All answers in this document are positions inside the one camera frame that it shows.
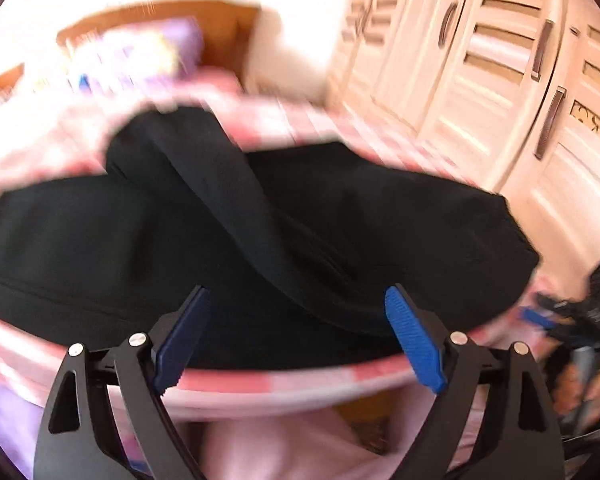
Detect floral blanket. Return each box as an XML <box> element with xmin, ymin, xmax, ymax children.
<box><xmin>62</xmin><ymin>16</ymin><xmax>207</xmax><ymax>93</ymax></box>

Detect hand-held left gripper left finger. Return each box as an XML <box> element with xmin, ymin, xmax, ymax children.
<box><xmin>32</xmin><ymin>285</ymin><xmax>212</xmax><ymax>480</ymax></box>

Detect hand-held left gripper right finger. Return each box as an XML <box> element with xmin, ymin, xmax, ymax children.
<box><xmin>384</xmin><ymin>284</ymin><xmax>566</xmax><ymax>480</ymax></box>

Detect brown wooden headboard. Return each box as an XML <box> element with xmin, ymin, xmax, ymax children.
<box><xmin>0</xmin><ymin>0</ymin><xmax>261</xmax><ymax>98</ymax></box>

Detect curved dark wardrobe handle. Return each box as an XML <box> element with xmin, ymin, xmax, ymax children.
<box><xmin>437</xmin><ymin>2</ymin><xmax>461</xmax><ymax>51</ymax></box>

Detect long dark wardrobe handle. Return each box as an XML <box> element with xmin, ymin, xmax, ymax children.
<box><xmin>533</xmin><ymin>86</ymin><xmax>567</xmax><ymax>162</ymax></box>

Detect straight dark wardrobe handle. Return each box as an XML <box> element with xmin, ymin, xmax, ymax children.
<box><xmin>530</xmin><ymin>19</ymin><xmax>556</xmax><ymax>83</ymax></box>

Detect black pants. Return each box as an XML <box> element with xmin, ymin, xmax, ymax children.
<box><xmin>0</xmin><ymin>106</ymin><xmax>540</xmax><ymax>371</ymax></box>

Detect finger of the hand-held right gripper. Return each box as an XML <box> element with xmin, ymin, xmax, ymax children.
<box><xmin>521</xmin><ymin>292</ymin><xmax>581</xmax><ymax>333</ymax></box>

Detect person's pale pink clothing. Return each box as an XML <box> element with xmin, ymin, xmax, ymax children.
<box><xmin>175</xmin><ymin>385</ymin><xmax>486</xmax><ymax>480</ymax></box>

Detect light wooden wardrobe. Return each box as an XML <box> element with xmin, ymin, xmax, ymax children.
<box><xmin>325</xmin><ymin>0</ymin><xmax>600</xmax><ymax>281</ymax></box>

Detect pink checked bed sheet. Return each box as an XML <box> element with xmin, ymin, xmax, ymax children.
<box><xmin>0</xmin><ymin>67</ymin><xmax>546</xmax><ymax>421</ymax></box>

